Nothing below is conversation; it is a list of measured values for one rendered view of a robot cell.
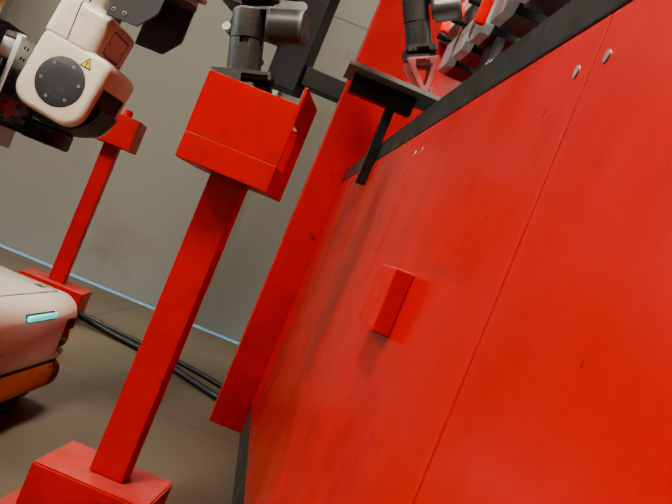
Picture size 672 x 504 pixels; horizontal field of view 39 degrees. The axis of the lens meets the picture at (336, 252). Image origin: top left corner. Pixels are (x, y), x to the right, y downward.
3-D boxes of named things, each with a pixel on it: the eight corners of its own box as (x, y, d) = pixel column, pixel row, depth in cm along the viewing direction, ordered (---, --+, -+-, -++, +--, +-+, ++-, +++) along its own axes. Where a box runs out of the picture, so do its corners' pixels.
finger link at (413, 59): (437, 94, 210) (433, 52, 210) (442, 89, 203) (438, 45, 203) (406, 97, 210) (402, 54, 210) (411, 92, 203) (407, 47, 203)
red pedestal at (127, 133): (20, 295, 375) (101, 100, 376) (80, 319, 377) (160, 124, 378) (7, 299, 355) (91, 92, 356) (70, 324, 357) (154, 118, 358)
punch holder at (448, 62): (436, 72, 259) (459, 15, 259) (465, 84, 260) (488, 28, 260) (447, 62, 244) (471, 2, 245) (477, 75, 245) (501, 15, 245)
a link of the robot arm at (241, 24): (239, 9, 162) (229, -1, 157) (278, 11, 161) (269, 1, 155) (235, 50, 162) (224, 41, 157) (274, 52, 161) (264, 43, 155)
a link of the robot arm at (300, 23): (257, 3, 168) (246, -33, 160) (320, 6, 165) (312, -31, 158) (241, 56, 162) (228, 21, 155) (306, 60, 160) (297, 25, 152)
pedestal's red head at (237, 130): (198, 169, 174) (236, 77, 174) (279, 202, 173) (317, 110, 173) (174, 155, 154) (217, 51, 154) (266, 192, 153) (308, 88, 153)
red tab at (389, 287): (357, 317, 114) (379, 262, 114) (372, 323, 114) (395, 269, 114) (371, 330, 99) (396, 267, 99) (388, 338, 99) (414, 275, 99)
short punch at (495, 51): (470, 84, 215) (486, 45, 215) (478, 87, 215) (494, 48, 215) (480, 77, 205) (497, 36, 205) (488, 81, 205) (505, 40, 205)
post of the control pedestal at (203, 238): (99, 463, 166) (217, 175, 166) (130, 476, 166) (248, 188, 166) (88, 470, 160) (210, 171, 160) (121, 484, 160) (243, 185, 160)
